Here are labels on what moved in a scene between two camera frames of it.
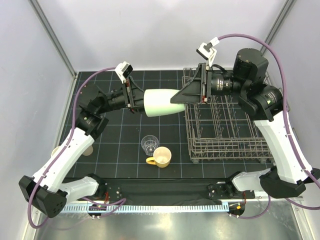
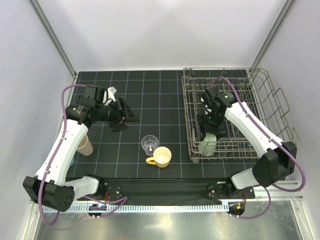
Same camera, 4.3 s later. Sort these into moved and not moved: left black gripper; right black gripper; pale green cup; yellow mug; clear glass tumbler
Moved: right black gripper; pale green cup; left black gripper
Not moved: clear glass tumbler; yellow mug
